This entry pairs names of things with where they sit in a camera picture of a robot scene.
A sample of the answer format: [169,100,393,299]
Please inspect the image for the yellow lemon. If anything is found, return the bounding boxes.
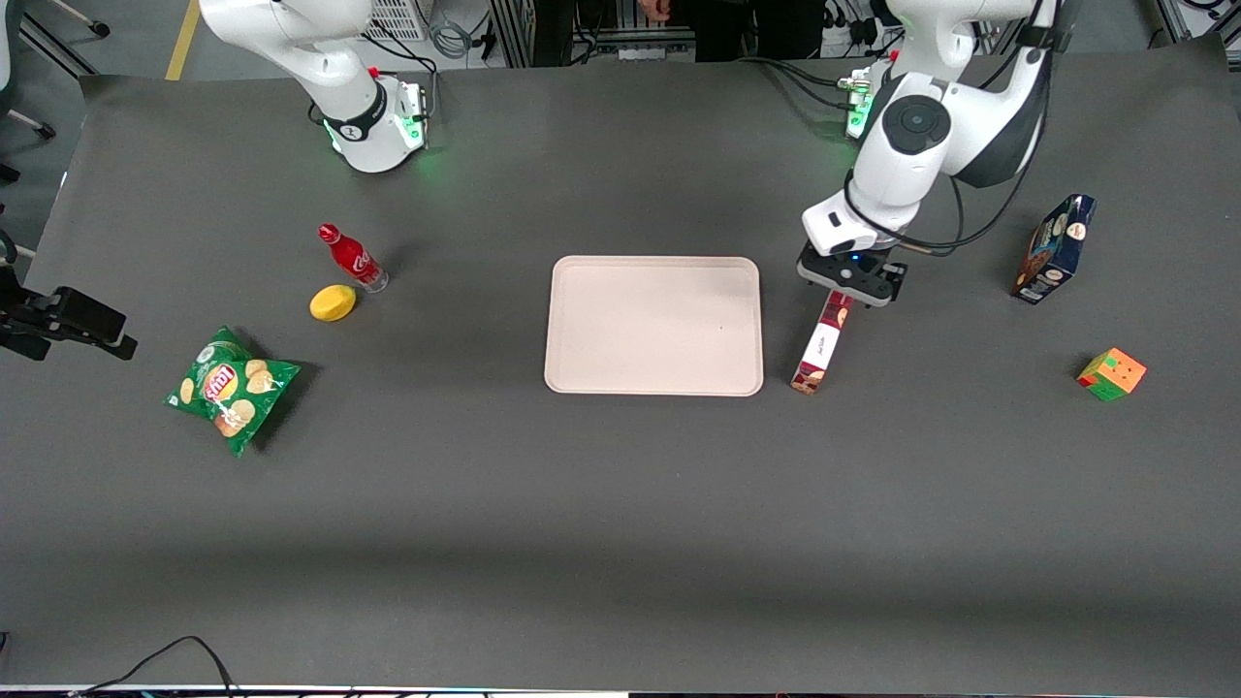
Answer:
[309,284,358,323]

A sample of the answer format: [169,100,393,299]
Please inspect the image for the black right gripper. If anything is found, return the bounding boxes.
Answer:
[0,268,139,363]

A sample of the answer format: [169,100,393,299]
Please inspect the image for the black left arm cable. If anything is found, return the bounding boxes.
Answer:
[842,0,1058,257]

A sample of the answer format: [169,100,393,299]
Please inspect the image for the blue cookie box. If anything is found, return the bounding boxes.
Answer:
[1010,194,1098,306]

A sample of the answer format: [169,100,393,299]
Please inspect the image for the office chair base legs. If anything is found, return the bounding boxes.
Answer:
[0,0,111,185]

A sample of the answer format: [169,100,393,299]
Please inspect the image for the green chips bag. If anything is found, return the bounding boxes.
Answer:
[163,326,302,458]

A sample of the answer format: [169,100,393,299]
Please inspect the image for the red cookie box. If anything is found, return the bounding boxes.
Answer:
[790,291,856,397]

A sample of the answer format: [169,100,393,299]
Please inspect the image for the beige rectangular tray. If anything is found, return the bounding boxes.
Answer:
[543,255,765,397]

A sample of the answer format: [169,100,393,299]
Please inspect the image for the red cola bottle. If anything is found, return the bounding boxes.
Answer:
[318,223,390,294]

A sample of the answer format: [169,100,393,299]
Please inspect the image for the colourful puzzle cube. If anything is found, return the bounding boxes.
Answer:
[1075,347,1148,402]

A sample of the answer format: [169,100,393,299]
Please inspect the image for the black right base cables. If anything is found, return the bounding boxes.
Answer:
[361,24,443,125]

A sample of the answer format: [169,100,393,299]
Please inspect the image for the thin black table cable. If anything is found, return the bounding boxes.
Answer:
[73,635,239,698]

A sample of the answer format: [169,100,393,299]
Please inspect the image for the black base cables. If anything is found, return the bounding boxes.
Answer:
[361,24,443,125]
[732,55,869,113]

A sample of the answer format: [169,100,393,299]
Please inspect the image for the person in dark clothes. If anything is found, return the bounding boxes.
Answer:
[674,0,827,61]

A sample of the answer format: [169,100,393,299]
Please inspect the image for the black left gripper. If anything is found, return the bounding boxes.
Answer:
[797,240,908,303]

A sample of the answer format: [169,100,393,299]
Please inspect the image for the black left base cables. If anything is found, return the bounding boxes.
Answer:
[732,55,869,113]

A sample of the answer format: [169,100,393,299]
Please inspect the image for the aluminium frame post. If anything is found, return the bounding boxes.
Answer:
[490,0,536,69]

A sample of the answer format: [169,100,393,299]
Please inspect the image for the white perforated box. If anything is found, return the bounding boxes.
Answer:
[364,0,429,43]

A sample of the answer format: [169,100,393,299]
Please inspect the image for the grey coiled cable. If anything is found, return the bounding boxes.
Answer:
[429,0,478,61]

